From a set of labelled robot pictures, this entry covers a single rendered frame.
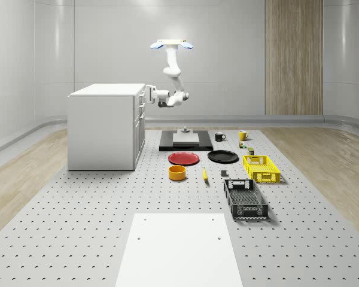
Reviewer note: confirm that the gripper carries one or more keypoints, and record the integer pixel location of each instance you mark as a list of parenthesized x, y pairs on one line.
[(150, 94)]

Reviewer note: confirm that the yellow bowl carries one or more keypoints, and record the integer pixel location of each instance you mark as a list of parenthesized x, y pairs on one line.
[(177, 176)]

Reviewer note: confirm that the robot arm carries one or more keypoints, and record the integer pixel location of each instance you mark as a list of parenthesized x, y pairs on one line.
[(171, 70)]

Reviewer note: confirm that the white cabinet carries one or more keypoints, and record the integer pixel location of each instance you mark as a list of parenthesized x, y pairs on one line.
[(101, 131)]

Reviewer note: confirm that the red plate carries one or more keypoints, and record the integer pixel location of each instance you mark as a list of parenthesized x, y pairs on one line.
[(184, 158)]

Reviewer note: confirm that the black mug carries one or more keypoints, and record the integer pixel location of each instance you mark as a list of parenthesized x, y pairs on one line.
[(219, 137)]

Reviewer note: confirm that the black plate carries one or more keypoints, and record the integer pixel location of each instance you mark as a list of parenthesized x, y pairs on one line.
[(222, 156)]

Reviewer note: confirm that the banana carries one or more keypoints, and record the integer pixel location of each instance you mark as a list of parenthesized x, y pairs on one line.
[(205, 176)]

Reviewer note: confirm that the yellow mug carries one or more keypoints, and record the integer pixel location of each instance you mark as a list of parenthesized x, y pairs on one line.
[(243, 136)]

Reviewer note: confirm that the puzzle cube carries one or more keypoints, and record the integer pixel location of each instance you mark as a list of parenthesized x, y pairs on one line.
[(242, 146)]

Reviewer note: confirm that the grey cube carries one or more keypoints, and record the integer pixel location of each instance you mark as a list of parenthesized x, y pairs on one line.
[(224, 173)]

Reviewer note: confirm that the flat-sided can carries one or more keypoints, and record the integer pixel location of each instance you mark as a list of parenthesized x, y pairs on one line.
[(250, 151)]

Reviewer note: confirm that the yellow basket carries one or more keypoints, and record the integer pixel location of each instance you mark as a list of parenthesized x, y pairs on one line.
[(257, 173)]

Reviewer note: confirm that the dark grey basket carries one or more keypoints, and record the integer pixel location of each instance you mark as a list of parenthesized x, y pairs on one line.
[(236, 209)]

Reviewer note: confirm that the white board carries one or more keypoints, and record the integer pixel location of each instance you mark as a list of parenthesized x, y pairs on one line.
[(179, 254)]

